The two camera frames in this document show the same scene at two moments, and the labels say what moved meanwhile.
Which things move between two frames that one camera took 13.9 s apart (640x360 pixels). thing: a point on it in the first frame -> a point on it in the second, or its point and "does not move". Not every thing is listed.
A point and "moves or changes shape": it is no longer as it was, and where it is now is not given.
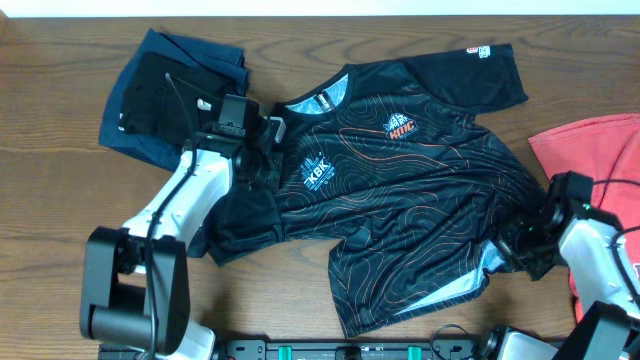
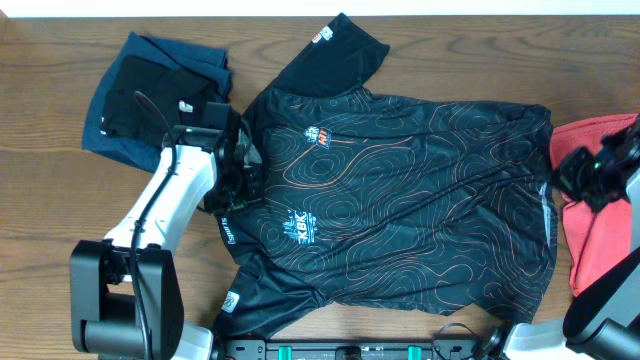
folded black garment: x=166 y=102 does not move
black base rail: x=347 y=350 does not move
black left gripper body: x=270 y=167 -> x=245 y=176
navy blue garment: x=227 y=63 -> x=210 y=67
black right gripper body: x=525 y=248 -> x=586 y=180
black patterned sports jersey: x=388 y=170 moves or changes shape
